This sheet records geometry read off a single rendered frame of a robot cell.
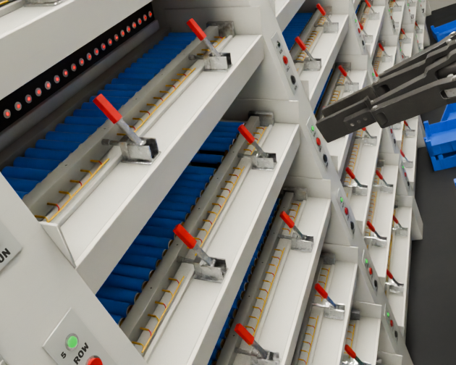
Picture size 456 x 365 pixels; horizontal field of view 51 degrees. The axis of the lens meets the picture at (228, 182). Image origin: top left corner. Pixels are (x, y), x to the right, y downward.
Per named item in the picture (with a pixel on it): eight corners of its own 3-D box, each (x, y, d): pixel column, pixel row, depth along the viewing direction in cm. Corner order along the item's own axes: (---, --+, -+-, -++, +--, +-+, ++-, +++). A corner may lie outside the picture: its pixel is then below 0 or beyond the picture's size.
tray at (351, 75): (366, 82, 160) (368, 41, 152) (337, 190, 114) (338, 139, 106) (305, 81, 167) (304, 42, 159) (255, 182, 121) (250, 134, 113)
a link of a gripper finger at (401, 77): (462, 40, 50) (464, 35, 51) (367, 80, 58) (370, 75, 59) (478, 72, 51) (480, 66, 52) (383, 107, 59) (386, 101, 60)
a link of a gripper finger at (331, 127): (380, 117, 56) (379, 120, 55) (328, 140, 60) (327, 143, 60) (368, 96, 55) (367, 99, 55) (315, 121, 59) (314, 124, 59)
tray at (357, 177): (382, 131, 168) (385, 95, 160) (362, 249, 123) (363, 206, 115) (324, 128, 175) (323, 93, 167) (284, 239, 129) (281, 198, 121)
